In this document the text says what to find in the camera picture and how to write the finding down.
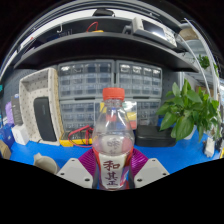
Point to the black wall shelf unit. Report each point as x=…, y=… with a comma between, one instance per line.
x=100, y=43

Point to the clear red-capped drink bottle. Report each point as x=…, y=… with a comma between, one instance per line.
x=112, y=143

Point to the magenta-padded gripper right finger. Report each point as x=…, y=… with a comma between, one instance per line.
x=151, y=171

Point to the yellow multimeter with leads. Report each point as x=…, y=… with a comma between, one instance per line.
x=66, y=142

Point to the green potted plant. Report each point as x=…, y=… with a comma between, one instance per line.
x=186, y=110

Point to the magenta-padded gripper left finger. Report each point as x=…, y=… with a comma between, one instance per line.
x=73, y=171

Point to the plain black box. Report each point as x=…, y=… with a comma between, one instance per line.
x=153, y=136

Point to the white power adapter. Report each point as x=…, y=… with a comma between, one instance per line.
x=209, y=147

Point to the black zip case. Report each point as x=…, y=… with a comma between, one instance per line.
x=45, y=118

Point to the white perforated tray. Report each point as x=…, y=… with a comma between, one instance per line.
x=36, y=83

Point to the white metal shelf rack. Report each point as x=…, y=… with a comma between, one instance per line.
x=203, y=50

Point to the grey small-parts drawer cabinet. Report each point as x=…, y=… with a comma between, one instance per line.
x=148, y=111
x=78, y=115
x=140, y=80
x=86, y=80

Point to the dark grey flat box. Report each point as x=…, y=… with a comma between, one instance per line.
x=16, y=110

